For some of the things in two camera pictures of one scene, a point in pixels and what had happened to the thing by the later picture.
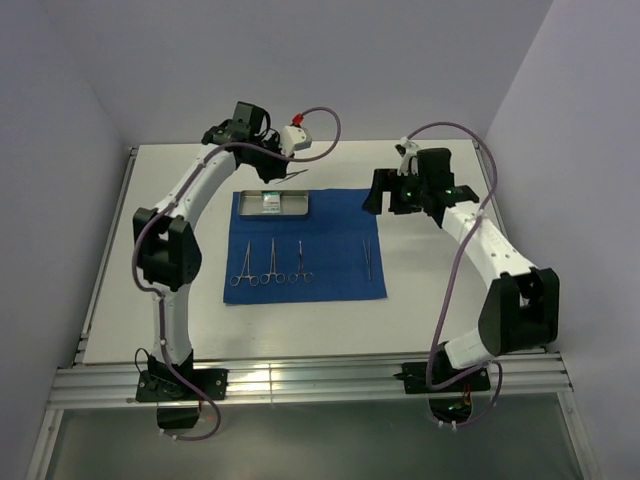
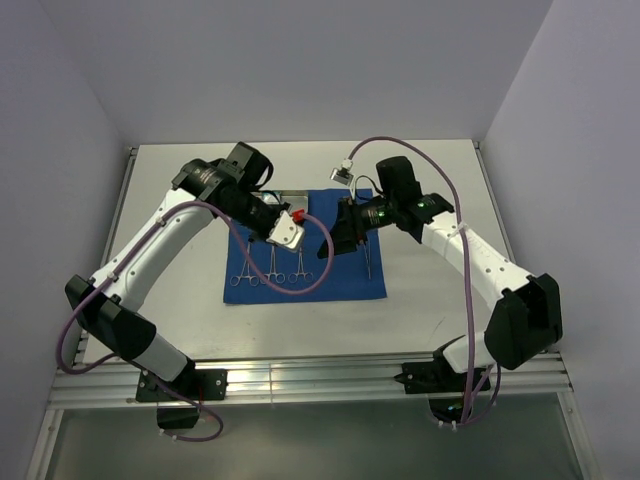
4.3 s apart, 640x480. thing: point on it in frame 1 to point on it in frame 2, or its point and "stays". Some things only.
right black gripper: x=393 y=192 to x=347 y=223
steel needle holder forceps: x=254 y=281 stays
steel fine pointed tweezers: x=368 y=257 stays
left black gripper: x=273 y=167 to x=270 y=223
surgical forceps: x=307 y=276 stays
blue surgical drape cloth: x=333 y=254 stays
